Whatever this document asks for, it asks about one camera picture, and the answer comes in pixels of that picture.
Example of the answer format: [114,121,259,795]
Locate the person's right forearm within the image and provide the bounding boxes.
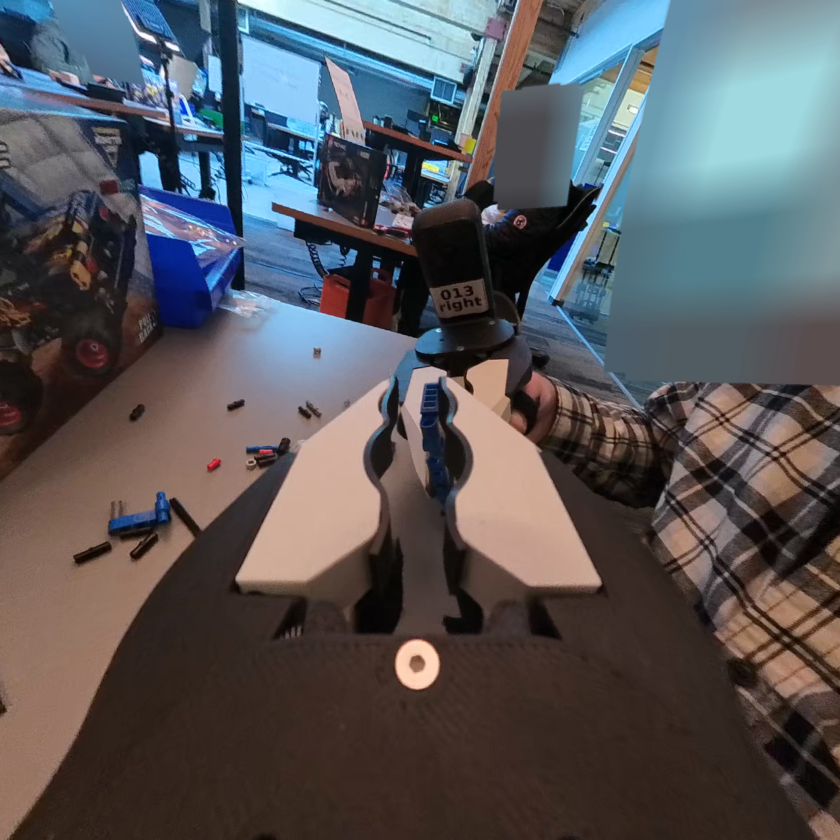
[539,377,670,509]

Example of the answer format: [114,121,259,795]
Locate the wooden post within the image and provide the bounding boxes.
[467,0,547,193]

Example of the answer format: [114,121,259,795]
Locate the metal cart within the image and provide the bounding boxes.
[576,226,622,324]

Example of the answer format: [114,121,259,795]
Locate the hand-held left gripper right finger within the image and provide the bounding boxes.
[443,377,602,608]

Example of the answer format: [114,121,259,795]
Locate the toy truck printed box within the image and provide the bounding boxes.
[0,108,164,480]

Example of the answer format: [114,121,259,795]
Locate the cardboard sign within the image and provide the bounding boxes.
[324,56,366,144]

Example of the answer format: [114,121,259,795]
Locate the black printed box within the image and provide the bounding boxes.
[317,134,388,228]

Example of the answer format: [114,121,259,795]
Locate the person's right hand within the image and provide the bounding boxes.
[508,371,560,454]

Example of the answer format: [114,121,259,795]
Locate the wooden table with monitors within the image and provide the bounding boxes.
[0,72,227,201]

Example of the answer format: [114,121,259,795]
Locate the person's plaid shirt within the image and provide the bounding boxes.
[640,381,840,840]

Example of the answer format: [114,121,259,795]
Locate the whiteboard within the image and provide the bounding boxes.
[240,34,322,127]

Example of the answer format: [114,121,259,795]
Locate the small clear plastic bag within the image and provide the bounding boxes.
[220,290,284,322]

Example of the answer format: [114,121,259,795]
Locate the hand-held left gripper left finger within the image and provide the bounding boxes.
[235,377,401,621]

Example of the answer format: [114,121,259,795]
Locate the orange bag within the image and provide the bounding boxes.
[320,267,399,329]

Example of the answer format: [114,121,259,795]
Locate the long wooden table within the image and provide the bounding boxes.
[363,121,473,204]

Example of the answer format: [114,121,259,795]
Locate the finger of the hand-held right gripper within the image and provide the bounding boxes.
[398,387,437,496]
[467,360,514,422]

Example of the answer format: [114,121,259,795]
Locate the black pole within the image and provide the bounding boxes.
[217,0,248,291]

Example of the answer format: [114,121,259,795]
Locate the blue toy connector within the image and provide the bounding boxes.
[108,491,173,536]

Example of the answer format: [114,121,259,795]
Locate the blue storage bin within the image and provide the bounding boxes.
[139,185,244,329]

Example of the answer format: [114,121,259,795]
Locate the blue toy beam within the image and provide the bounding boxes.
[420,382,455,516]

